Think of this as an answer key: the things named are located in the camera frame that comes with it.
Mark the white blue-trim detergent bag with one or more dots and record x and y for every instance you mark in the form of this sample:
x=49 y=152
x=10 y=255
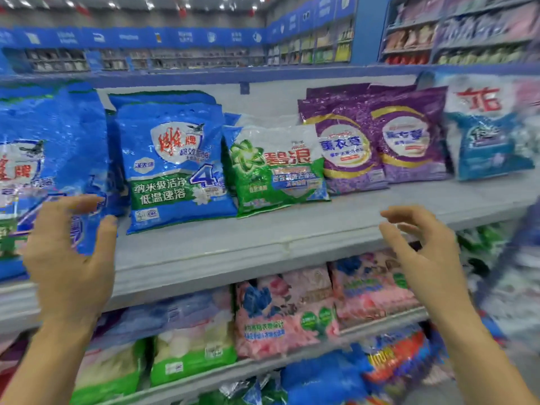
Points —
x=177 y=172

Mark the blue wall column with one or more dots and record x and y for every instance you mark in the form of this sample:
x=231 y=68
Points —
x=368 y=29

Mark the person's right forearm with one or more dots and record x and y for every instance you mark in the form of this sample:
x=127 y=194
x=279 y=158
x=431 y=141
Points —
x=481 y=366

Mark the grey blue-framed shelf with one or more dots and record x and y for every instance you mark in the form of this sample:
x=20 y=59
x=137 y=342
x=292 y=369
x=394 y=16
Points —
x=253 y=244

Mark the person's right hand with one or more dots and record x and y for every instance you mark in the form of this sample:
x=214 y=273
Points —
x=438 y=274

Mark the blue side wall sign band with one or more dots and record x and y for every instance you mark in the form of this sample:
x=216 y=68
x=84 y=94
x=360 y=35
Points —
x=312 y=16

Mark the blue white detergent bag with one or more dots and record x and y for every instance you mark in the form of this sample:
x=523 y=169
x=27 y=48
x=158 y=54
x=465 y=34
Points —
x=485 y=134

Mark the blue back wall sign band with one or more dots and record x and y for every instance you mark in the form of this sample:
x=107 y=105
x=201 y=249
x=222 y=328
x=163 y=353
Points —
x=126 y=37

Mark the group of ceiling spotlights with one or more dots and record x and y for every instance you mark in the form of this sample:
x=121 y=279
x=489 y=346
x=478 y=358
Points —
x=149 y=4

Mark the row of red bottles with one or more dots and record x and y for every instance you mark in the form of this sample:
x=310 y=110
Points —
x=407 y=59

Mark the row of pale yellow bottles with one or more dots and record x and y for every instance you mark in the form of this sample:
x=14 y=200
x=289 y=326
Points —
x=481 y=56

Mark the person's left forearm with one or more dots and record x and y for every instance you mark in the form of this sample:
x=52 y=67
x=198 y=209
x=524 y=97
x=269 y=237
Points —
x=46 y=366

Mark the green Ariel bag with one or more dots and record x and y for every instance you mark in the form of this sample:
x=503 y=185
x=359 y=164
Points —
x=274 y=172

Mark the person's left hand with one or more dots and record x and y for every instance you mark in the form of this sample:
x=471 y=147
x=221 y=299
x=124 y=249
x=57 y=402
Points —
x=71 y=278

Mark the group of red lanterns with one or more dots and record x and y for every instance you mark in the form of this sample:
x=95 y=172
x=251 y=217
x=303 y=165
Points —
x=182 y=11

